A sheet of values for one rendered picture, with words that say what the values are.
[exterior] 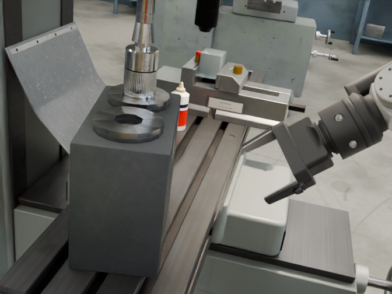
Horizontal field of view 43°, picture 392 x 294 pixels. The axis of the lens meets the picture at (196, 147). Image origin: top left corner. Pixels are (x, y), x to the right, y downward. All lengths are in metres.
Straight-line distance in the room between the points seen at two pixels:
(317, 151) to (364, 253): 1.86
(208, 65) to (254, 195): 0.33
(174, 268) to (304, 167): 0.26
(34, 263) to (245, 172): 0.65
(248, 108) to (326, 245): 0.37
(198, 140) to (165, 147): 0.49
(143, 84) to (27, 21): 0.50
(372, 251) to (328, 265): 1.55
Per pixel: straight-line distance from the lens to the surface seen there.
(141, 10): 0.69
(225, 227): 1.07
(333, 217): 1.31
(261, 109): 1.19
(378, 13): 7.65
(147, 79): 0.70
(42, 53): 1.17
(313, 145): 0.81
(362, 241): 2.72
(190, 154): 1.01
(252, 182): 1.18
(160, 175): 0.60
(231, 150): 1.06
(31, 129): 1.23
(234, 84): 1.18
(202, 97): 1.21
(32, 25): 1.17
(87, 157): 0.60
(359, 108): 0.80
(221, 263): 1.11
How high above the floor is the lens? 1.41
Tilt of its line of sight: 25 degrees down
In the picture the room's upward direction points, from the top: 8 degrees clockwise
